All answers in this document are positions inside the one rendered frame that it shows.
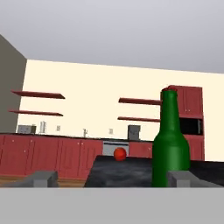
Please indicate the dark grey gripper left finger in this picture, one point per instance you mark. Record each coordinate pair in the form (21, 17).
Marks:
(43, 178)

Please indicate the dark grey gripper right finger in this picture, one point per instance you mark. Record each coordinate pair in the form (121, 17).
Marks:
(181, 178)

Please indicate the red base cabinet run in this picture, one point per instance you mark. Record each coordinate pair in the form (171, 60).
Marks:
(49, 156)

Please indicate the green beer bottle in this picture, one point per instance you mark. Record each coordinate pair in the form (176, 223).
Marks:
(170, 139)

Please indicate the tall red cabinet unit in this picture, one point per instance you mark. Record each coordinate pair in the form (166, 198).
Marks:
(192, 116)

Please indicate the white paper towel holder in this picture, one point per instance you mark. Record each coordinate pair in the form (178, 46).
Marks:
(43, 127)

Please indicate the grey toaster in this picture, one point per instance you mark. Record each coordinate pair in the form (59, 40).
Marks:
(26, 129)

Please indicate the black microwave oven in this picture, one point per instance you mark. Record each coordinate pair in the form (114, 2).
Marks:
(191, 126)

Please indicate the silver sink tap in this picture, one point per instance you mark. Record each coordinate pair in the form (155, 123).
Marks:
(85, 133)

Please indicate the red tomato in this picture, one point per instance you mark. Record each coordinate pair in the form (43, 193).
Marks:
(120, 154)

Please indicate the dark grey coffee machine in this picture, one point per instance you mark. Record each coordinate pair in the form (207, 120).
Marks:
(134, 132)

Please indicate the grey dishwasher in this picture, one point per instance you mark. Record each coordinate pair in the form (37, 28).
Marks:
(113, 146)

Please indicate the white wall socket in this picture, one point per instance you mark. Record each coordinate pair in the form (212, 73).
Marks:
(58, 128)
(110, 131)

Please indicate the red wall shelf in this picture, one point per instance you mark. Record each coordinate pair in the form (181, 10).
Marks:
(36, 113)
(140, 101)
(39, 94)
(138, 119)

